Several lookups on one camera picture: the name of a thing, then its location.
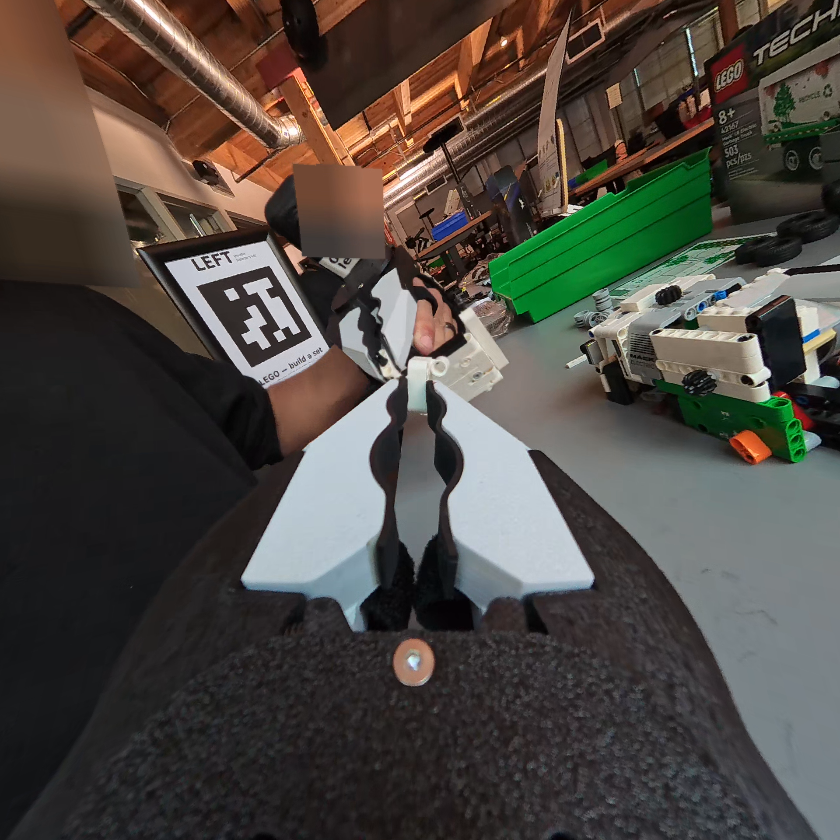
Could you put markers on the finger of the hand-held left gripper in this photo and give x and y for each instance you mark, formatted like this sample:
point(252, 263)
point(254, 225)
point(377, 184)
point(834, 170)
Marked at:
point(358, 334)
point(397, 315)

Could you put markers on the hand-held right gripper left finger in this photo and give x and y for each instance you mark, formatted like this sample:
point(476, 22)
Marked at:
point(315, 525)

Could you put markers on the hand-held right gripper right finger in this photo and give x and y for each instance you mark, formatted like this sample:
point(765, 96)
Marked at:
point(518, 525)

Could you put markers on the white lego subassembly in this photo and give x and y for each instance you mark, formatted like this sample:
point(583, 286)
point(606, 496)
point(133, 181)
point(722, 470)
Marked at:
point(479, 367)

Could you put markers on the person's left forearm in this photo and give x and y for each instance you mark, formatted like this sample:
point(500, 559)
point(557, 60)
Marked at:
point(315, 407)

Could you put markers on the white green lego truck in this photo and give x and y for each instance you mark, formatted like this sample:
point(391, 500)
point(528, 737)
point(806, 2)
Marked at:
point(709, 348)

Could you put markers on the black construction set box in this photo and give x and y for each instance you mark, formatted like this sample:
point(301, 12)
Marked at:
point(774, 131)

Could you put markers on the person's left hand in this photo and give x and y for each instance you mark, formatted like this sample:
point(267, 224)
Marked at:
point(436, 328)

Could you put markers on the clear plastic bag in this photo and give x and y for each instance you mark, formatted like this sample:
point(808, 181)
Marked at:
point(492, 318)

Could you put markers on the black framed marker sign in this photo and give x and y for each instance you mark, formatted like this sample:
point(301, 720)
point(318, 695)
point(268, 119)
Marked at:
point(216, 275)

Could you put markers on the pile of grey wheel hubs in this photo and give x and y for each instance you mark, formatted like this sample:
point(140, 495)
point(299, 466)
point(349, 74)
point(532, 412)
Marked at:
point(600, 303)

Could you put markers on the green plastic bin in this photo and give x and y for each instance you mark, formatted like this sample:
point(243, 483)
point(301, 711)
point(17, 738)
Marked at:
point(590, 249)

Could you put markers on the dark flat panel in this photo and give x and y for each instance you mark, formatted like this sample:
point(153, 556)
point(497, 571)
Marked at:
point(394, 52)

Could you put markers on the green sticker sheet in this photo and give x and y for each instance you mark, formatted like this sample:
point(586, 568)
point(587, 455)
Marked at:
point(682, 262)

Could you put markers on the pile of black rubber tires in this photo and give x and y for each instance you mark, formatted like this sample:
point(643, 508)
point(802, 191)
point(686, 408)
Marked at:
point(768, 250)

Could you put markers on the metal air duct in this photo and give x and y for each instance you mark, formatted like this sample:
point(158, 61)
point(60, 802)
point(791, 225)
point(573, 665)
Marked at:
point(197, 65)

